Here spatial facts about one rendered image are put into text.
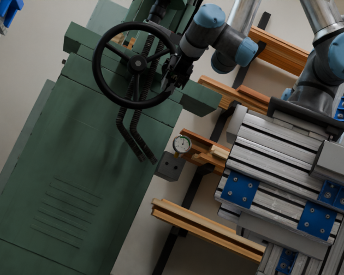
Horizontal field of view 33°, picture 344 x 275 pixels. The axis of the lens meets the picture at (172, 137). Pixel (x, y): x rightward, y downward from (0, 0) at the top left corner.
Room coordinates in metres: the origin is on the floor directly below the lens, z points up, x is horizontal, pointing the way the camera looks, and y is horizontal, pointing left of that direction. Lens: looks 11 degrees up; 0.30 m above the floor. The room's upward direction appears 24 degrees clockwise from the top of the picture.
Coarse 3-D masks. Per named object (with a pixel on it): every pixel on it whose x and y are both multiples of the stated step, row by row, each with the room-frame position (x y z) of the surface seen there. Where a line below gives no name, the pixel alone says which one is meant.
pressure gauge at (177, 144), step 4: (180, 136) 1.95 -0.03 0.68; (184, 136) 1.95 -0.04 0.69; (176, 140) 1.95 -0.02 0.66; (180, 140) 1.95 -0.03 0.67; (184, 140) 1.95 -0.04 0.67; (188, 140) 1.95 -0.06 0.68; (176, 144) 1.95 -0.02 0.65; (180, 144) 1.95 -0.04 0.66; (184, 144) 1.95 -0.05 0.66; (188, 144) 1.95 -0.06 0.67; (176, 148) 1.95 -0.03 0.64; (180, 148) 1.95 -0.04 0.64; (184, 148) 1.95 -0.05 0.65; (188, 148) 1.96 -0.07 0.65; (176, 152) 1.97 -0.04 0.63; (180, 152) 1.95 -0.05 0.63; (184, 152) 1.95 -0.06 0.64; (176, 156) 1.97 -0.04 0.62
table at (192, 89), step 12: (72, 24) 1.94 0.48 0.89; (72, 36) 1.94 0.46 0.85; (84, 36) 1.94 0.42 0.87; (96, 36) 1.95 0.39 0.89; (72, 48) 2.05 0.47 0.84; (120, 48) 1.96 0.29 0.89; (120, 60) 1.94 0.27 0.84; (144, 72) 1.95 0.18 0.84; (156, 72) 1.89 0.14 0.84; (192, 84) 2.01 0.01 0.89; (192, 96) 2.01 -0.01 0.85; (204, 96) 2.02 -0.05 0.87; (216, 96) 2.02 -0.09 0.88; (192, 108) 2.15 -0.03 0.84; (204, 108) 2.08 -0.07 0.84; (216, 108) 2.02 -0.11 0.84
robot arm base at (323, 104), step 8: (296, 88) 1.64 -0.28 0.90; (304, 88) 1.61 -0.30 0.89; (312, 88) 1.59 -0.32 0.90; (320, 88) 1.59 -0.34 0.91; (296, 96) 1.62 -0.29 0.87; (304, 96) 1.59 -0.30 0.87; (312, 96) 1.59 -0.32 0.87; (320, 96) 1.59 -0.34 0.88; (328, 96) 1.60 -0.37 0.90; (296, 104) 1.59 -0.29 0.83; (304, 104) 1.58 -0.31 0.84; (312, 104) 1.58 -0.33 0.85; (320, 104) 1.58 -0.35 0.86; (328, 104) 1.60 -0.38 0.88; (320, 112) 1.57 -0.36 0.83; (328, 112) 1.60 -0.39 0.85
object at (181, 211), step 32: (256, 32) 3.95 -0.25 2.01; (288, 64) 4.26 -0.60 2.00; (224, 96) 4.06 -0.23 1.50; (256, 96) 3.94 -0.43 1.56; (192, 160) 4.26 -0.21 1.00; (224, 160) 3.98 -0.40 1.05; (192, 192) 4.41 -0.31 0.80; (192, 224) 4.06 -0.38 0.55; (160, 256) 4.42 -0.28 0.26; (256, 256) 4.00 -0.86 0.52
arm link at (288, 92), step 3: (342, 15) 2.12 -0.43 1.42; (342, 18) 2.11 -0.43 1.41; (300, 75) 2.31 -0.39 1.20; (297, 81) 2.33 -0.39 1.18; (294, 84) 2.35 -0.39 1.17; (297, 84) 2.33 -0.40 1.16; (294, 87) 2.34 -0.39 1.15; (285, 90) 2.39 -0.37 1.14; (288, 90) 2.36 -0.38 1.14; (291, 90) 2.37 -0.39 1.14; (294, 90) 2.34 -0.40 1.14; (285, 93) 2.37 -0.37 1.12; (288, 93) 2.36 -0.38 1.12; (291, 93) 2.36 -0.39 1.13; (282, 96) 2.40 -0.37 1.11; (285, 96) 2.37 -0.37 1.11; (288, 96) 2.36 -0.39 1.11; (282, 99) 2.38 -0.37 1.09; (285, 99) 2.37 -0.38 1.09
